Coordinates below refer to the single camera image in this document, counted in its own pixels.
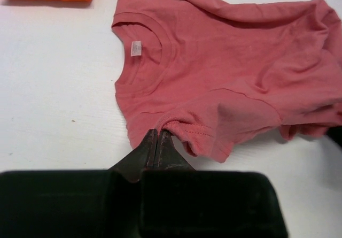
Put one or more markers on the pink t-shirt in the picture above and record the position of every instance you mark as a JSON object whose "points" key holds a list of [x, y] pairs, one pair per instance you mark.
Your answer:
{"points": [[216, 74]]}

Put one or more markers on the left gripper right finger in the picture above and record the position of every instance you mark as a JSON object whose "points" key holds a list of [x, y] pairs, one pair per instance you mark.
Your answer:
{"points": [[167, 157]]}

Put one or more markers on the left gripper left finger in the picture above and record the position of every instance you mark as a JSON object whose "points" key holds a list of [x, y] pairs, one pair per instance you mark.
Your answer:
{"points": [[139, 159]]}

